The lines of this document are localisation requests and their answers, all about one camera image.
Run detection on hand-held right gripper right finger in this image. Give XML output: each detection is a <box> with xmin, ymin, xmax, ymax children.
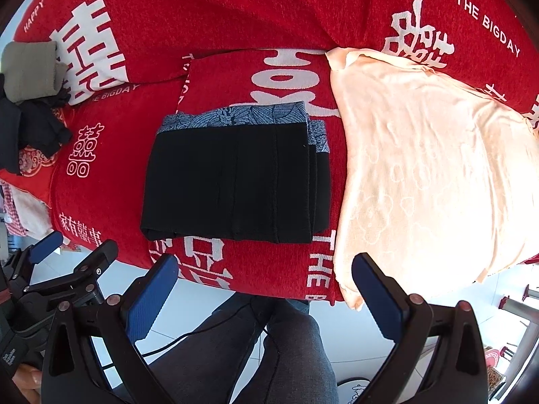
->
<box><xmin>351</xmin><ymin>252</ymin><xmax>489</xmax><ymax>404</ymax></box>

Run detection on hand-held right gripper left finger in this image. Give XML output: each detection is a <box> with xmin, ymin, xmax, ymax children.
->
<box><xmin>40</xmin><ymin>254</ymin><xmax>180</xmax><ymax>404</ymax></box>

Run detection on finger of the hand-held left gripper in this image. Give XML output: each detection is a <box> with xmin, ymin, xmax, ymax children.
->
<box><xmin>6</xmin><ymin>231</ymin><xmax>64</xmax><ymax>288</ymax></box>
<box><xmin>25</xmin><ymin>239</ymin><xmax>119</xmax><ymax>298</ymax></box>

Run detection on black pants with blue waistband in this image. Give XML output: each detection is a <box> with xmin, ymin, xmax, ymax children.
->
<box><xmin>140</xmin><ymin>102</ymin><xmax>331</xmax><ymax>245</ymax></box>

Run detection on person's left hand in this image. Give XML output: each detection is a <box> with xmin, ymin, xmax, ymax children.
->
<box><xmin>12</xmin><ymin>367</ymin><xmax>41</xmax><ymax>401</ymax></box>

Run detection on red white checkered cloth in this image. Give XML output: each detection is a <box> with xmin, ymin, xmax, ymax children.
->
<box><xmin>0</xmin><ymin>179</ymin><xmax>52</xmax><ymax>238</ymax></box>

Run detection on red gold patterned cushion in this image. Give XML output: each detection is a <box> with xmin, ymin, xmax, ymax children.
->
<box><xmin>0</xmin><ymin>107</ymin><xmax>68</xmax><ymax>203</ymax></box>

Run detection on person's right leg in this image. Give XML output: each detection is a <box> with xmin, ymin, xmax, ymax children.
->
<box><xmin>261</xmin><ymin>299</ymin><xmax>340</xmax><ymax>404</ymax></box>

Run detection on person's legs grey trousers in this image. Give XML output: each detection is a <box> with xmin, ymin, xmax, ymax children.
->
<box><xmin>147</xmin><ymin>292</ymin><xmax>281</xmax><ymax>404</ymax></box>

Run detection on white round printed object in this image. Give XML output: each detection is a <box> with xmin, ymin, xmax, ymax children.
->
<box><xmin>337</xmin><ymin>376</ymin><xmax>372</xmax><ymax>404</ymax></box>

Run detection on black cloth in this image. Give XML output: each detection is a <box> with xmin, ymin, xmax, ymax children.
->
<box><xmin>0</xmin><ymin>73</ymin><xmax>73</xmax><ymax>176</ymax></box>

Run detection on red white patterned object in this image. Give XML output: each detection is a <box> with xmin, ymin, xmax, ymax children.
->
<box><xmin>484</xmin><ymin>344</ymin><xmax>511</xmax><ymax>384</ymax></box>

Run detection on peach blanket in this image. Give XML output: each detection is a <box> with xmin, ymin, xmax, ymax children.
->
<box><xmin>325</xmin><ymin>46</ymin><xmax>539</xmax><ymax>312</ymax></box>

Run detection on grey metal furniture leg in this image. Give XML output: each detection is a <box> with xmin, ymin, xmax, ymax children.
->
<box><xmin>500</xmin><ymin>294</ymin><xmax>532</xmax><ymax>327</ymax></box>

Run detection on olive folded cloth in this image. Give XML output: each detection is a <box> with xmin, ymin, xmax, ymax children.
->
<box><xmin>0</xmin><ymin>41</ymin><xmax>68</xmax><ymax>104</ymax></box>

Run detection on red printed blanket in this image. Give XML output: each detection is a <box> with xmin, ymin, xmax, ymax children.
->
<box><xmin>0</xmin><ymin>0</ymin><xmax>539</xmax><ymax>306</ymax></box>

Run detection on black cable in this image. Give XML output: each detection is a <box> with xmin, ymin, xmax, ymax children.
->
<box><xmin>139</xmin><ymin>298</ymin><xmax>270</xmax><ymax>359</ymax></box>

